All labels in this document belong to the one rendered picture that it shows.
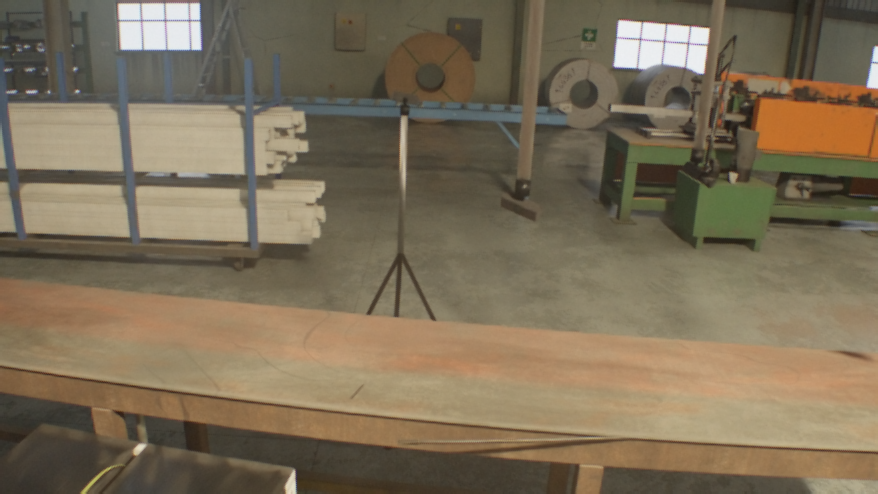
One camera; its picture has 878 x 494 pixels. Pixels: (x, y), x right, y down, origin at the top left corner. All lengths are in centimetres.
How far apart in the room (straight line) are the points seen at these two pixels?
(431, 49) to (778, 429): 997
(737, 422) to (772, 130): 490
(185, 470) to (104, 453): 18
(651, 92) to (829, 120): 597
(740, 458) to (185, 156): 352
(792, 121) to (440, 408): 530
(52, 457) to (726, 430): 133
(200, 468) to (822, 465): 124
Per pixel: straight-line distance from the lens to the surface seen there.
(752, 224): 553
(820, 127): 643
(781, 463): 148
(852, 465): 155
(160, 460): 136
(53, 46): 891
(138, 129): 426
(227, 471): 130
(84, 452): 143
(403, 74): 1102
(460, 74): 1102
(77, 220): 460
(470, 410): 134
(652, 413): 142
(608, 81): 1164
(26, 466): 143
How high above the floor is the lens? 153
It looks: 19 degrees down
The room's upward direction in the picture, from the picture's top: 3 degrees clockwise
